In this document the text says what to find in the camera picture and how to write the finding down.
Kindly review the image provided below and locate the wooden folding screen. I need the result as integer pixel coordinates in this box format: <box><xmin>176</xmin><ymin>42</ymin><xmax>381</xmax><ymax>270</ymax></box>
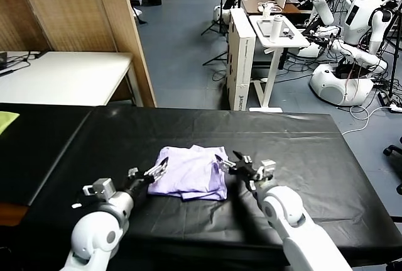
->
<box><xmin>0</xmin><ymin>0</ymin><xmax>158</xmax><ymax>108</ymax></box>

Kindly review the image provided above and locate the brown wooden desk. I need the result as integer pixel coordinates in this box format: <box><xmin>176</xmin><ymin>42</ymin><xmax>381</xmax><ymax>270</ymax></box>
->
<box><xmin>241</xmin><ymin>0</ymin><xmax>315</xmax><ymax>17</ymax></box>

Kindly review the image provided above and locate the black side table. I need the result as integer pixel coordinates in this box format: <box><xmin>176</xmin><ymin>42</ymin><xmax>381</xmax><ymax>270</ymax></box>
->
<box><xmin>0</xmin><ymin>102</ymin><xmax>95</xmax><ymax>207</ymax></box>

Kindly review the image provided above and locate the white rectangular table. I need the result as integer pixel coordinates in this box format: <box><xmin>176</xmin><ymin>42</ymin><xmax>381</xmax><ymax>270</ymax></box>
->
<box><xmin>0</xmin><ymin>51</ymin><xmax>144</xmax><ymax>108</ymax></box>

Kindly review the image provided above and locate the tall white cardboard box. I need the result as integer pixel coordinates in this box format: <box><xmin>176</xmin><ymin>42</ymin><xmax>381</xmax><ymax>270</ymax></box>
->
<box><xmin>226</xmin><ymin>8</ymin><xmax>257</xmax><ymax>112</ymax></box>

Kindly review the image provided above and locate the white bottle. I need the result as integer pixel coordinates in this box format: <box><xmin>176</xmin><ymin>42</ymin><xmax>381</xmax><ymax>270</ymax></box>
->
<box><xmin>269</xmin><ymin>14</ymin><xmax>283</xmax><ymax>44</ymax></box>

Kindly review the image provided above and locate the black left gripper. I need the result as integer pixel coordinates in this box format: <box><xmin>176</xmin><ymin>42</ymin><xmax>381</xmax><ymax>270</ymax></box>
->
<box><xmin>126</xmin><ymin>157</ymin><xmax>170</xmax><ymax>197</ymax></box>

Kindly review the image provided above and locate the white humanoid robot with base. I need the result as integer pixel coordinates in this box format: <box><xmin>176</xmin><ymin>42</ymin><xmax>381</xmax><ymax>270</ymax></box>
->
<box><xmin>295</xmin><ymin>0</ymin><xmax>398</xmax><ymax>107</ymax></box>

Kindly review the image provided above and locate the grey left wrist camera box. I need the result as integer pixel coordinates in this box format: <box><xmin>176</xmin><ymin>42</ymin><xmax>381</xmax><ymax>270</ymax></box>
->
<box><xmin>82</xmin><ymin>177</ymin><xmax>116</xmax><ymax>199</ymax></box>

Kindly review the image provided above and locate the white floor cable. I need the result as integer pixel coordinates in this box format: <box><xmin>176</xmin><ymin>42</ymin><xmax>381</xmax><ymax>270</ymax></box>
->
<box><xmin>341</xmin><ymin>104</ymin><xmax>390</xmax><ymax>136</ymax></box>

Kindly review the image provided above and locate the tall black tripod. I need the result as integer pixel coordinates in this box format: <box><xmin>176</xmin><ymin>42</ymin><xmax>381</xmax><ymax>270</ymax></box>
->
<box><xmin>375</xmin><ymin>0</ymin><xmax>402</xmax><ymax>99</ymax></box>

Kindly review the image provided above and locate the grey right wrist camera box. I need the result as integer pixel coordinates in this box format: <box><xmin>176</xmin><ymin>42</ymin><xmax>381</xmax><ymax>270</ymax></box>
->
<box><xmin>257</xmin><ymin>158</ymin><xmax>277</xmax><ymax>184</ymax></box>

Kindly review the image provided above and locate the black office chair base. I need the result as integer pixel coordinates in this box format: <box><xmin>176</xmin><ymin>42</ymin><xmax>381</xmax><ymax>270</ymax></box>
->
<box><xmin>383</xmin><ymin>137</ymin><xmax>402</xmax><ymax>195</ymax></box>

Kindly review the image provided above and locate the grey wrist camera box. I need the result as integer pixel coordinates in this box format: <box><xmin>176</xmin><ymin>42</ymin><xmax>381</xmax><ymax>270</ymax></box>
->
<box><xmin>82</xmin><ymin>177</ymin><xmax>116</xmax><ymax>199</ymax></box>
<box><xmin>257</xmin><ymin>158</ymin><xmax>277</xmax><ymax>184</ymax></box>

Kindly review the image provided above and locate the lavender t-shirt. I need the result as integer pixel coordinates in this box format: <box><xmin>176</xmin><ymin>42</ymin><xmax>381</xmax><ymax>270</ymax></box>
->
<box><xmin>147</xmin><ymin>145</ymin><xmax>227</xmax><ymax>202</ymax></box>

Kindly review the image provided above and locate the black power adapter cable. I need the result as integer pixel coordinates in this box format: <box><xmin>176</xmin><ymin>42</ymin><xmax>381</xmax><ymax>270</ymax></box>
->
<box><xmin>0</xmin><ymin>50</ymin><xmax>50</xmax><ymax>79</ymax></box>

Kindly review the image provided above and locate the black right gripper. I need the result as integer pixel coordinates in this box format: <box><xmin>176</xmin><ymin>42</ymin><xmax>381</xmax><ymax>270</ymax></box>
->
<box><xmin>215</xmin><ymin>150</ymin><xmax>262</xmax><ymax>187</ymax></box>

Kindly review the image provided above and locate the yellow-green cloth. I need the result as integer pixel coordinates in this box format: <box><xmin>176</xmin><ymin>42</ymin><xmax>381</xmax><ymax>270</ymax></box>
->
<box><xmin>0</xmin><ymin>111</ymin><xmax>20</xmax><ymax>135</ymax></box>

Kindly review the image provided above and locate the black tripod stand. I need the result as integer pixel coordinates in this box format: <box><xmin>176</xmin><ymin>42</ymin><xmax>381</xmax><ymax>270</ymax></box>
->
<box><xmin>200</xmin><ymin>0</ymin><xmax>232</xmax><ymax>38</ymax></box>

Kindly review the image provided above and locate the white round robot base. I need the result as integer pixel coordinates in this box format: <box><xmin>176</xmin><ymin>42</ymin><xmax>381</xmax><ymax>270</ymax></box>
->
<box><xmin>213</xmin><ymin>5</ymin><xmax>232</xmax><ymax>22</ymax></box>

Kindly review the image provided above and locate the white headset on stand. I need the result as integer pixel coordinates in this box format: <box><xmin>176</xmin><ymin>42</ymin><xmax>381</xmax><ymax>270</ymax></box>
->
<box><xmin>258</xmin><ymin>1</ymin><xmax>283</xmax><ymax>20</ymax></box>

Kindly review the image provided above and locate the black plastic table cover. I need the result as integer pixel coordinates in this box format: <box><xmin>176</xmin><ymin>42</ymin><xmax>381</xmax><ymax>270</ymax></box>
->
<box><xmin>21</xmin><ymin>106</ymin><xmax>398</xmax><ymax>267</ymax></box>

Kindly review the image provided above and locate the white height-adjustable desk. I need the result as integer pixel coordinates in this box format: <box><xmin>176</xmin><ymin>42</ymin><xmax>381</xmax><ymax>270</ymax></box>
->
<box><xmin>247</xmin><ymin>14</ymin><xmax>311</xmax><ymax>114</ymax></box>

